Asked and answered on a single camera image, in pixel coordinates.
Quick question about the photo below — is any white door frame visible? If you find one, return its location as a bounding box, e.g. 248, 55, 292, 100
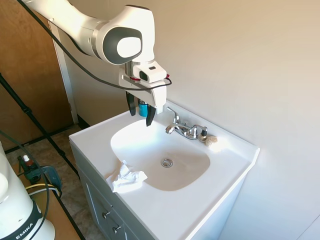
47, 20, 80, 125

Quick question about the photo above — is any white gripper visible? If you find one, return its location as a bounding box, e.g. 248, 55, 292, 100
118, 67, 168, 128

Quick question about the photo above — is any grey table clamp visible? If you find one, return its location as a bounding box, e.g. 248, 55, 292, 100
16, 155, 63, 199

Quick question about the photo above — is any dark baseboard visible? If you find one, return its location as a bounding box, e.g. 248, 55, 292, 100
75, 113, 91, 130

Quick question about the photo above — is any yellow cable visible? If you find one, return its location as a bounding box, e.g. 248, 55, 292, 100
25, 183, 63, 199

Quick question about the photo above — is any chrome sink faucet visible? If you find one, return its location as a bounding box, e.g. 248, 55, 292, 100
164, 106, 208, 141

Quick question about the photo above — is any chrome sink drain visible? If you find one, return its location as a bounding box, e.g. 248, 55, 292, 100
160, 157, 174, 168

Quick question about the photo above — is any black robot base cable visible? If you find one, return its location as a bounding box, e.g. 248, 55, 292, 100
0, 129, 51, 240

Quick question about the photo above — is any black camera cable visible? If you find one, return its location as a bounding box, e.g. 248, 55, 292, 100
18, 0, 173, 90

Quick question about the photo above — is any white sink vanity cabinet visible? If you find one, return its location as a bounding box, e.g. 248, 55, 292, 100
68, 99, 261, 240

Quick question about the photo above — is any brown wooden door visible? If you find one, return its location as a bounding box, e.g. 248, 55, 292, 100
0, 0, 76, 152

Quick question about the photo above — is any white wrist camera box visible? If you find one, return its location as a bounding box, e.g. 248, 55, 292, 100
132, 61, 168, 84

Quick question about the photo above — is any blue bottle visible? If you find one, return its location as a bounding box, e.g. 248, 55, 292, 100
137, 99, 150, 118

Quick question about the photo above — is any crumpled white tissue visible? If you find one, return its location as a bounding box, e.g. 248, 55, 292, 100
105, 160, 149, 194

